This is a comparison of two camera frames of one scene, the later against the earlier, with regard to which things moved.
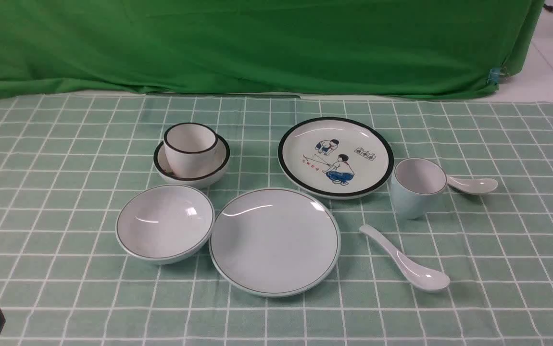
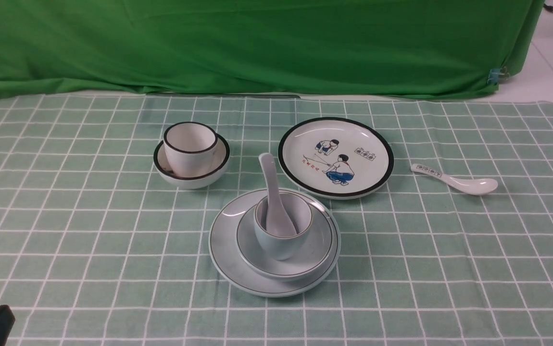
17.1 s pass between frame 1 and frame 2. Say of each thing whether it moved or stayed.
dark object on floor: stayed
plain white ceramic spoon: moved
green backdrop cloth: stayed
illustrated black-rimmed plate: stayed
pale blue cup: moved
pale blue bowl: moved
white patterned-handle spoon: stayed
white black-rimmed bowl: stayed
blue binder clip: stayed
